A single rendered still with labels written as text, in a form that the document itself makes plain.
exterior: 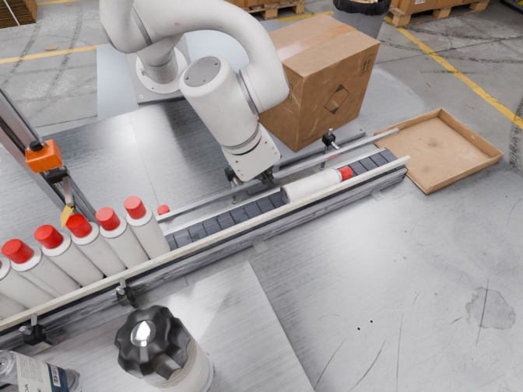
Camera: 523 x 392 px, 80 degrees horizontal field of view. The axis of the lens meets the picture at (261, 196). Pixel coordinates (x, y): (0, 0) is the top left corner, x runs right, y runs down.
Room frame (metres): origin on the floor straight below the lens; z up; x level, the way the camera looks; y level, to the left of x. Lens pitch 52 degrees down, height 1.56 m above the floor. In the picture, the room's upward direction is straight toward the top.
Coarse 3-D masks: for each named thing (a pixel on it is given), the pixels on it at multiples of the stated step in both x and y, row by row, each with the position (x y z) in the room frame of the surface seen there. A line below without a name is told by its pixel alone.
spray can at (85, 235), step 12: (72, 216) 0.32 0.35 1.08; (72, 228) 0.30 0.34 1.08; (84, 228) 0.30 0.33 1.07; (96, 228) 0.32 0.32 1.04; (72, 240) 0.30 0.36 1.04; (84, 240) 0.29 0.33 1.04; (96, 240) 0.30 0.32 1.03; (84, 252) 0.29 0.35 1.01; (96, 252) 0.29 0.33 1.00; (108, 252) 0.30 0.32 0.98; (96, 264) 0.29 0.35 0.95; (108, 264) 0.29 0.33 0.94; (120, 264) 0.31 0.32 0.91; (108, 276) 0.29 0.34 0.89
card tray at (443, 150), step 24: (408, 120) 0.86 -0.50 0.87; (432, 120) 0.91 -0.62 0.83; (456, 120) 0.87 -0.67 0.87; (384, 144) 0.78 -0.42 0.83; (408, 144) 0.78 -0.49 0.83; (432, 144) 0.78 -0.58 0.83; (456, 144) 0.78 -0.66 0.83; (480, 144) 0.77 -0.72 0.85; (408, 168) 0.67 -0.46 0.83; (432, 168) 0.67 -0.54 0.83; (456, 168) 0.67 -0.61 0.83; (480, 168) 0.67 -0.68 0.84
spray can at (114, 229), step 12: (96, 216) 0.32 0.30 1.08; (108, 216) 0.32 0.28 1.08; (120, 216) 0.35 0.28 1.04; (108, 228) 0.31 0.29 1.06; (120, 228) 0.32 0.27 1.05; (108, 240) 0.30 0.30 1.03; (120, 240) 0.31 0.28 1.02; (132, 240) 0.32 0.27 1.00; (120, 252) 0.30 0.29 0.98; (132, 252) 0.31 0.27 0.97; (144, 252) 0.33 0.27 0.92; (132, 264) 0.30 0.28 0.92
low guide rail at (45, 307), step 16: (400, 160) 0.63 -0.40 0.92; (368, 176) 0.57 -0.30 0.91; (320, 192) 0.51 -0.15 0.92; (288, 208) 0.46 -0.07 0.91; (240, 224) 0.41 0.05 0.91; (256, 224) 0.42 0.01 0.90; (208, 240) 0.37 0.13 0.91; (160, 256) 0.33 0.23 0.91; (176, 256) 0.33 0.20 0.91; (128, 272) 0.29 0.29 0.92; (96, 288) 0.25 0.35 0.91; (48, 304) 0.22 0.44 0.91; (64, 304) 0.22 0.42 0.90; (16, 320) 0.19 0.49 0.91
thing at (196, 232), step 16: (368, 160) 0.66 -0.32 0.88; (384, 160) 0.66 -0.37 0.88; (352, 176) 0.60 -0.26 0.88; (336, 192) 0.54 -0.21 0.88; (240, 208) 0.48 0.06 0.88; (256, 208) 0.48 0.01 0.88; (272, 208) 0.48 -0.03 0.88; (304, 208) 0.49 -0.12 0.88; (208, 224) 0.43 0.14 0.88; (224, 224) 0.43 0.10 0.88; (176, 240) 0.39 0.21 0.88; (192, 240) 0.39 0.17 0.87; (224, 240) 0.39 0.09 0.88; (144, 272) 0.30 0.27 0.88; (112, 288) 0.27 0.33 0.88; (0, 336) 0.17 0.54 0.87
